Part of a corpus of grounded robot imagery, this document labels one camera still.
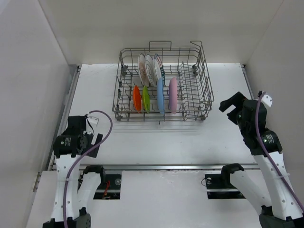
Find white plate green red rim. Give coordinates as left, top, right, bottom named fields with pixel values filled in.
left=153, top=54, right=165, bottom=81

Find orange plastic plate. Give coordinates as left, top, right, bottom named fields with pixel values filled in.
left=133, top=85, right=142, bottom=113

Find pink plastic plate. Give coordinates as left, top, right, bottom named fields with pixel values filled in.
left=169, top=77, right=178, bottom=114

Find aluminium front rail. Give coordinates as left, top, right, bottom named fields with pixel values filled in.
left=51, top=162, right=261, bottom=171

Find white plate orange sunburst pattern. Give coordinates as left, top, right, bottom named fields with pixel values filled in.
left=138, top=53, right=149, bottom=86

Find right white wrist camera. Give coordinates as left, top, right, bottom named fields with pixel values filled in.
left=259, top=91, right=273, bottom=107

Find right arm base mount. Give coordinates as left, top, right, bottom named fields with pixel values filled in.
left=201, top=173, right=245, bottom=200

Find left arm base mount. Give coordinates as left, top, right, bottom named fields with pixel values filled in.
left=94, top=174, right=122, bottom=200

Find light blue plastic plate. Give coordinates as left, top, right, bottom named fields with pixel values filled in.
left=157, top=78, right=165, bottom=115

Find lime green plastic plate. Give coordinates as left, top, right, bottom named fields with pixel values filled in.
left=142, top=86, right=150, bottom=113

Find white plate grey floral pattern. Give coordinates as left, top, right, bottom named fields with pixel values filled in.
left=145, top=54, right=157, bottom=87

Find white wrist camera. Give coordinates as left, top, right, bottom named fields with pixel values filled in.
left=85, top=114, right=99, bottom=135
left=259, top=91, right=273, bottom=107

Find grey wire dish rack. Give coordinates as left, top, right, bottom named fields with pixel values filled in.
left=112, top=41, right=214, bottom=122

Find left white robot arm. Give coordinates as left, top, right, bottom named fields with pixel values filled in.
left=42, top=115, right=106, bottom=228

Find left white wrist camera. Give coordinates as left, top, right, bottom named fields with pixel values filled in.
left=85, top=114, right=99, bottom=135

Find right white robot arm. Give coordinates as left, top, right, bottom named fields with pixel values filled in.
left=219, top=91, right=304, bottom=228

